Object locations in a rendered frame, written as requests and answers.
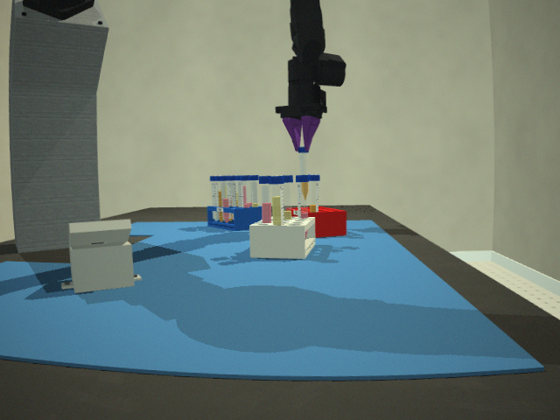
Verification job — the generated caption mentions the white tube rack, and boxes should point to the white tube rack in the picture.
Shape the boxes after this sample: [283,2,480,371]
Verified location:
[249,217,315,259]

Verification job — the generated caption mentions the white-capped tube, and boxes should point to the white-capped tube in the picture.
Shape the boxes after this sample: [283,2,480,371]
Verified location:
[236,175,242,207]

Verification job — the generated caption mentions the red tube rack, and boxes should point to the red tube rack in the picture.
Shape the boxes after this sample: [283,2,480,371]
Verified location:
[291,206,347,238]

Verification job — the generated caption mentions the test tube with blue cap and pink liquid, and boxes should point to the test tube with blue cap and pink liquid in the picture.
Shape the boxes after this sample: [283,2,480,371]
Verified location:
[259,176,272,223]

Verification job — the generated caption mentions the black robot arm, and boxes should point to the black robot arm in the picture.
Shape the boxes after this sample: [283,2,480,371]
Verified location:
[23,0,347,106]

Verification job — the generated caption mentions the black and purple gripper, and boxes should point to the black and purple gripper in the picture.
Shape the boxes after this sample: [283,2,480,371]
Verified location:
[276,80,327,151]

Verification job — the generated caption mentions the blue bench mat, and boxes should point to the blue bench mat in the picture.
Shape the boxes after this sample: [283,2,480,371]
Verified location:
[0,220,544,381]

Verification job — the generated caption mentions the blue test tube rack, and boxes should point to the blue test tube rack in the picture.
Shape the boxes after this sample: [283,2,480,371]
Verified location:
[207,206,262,231]

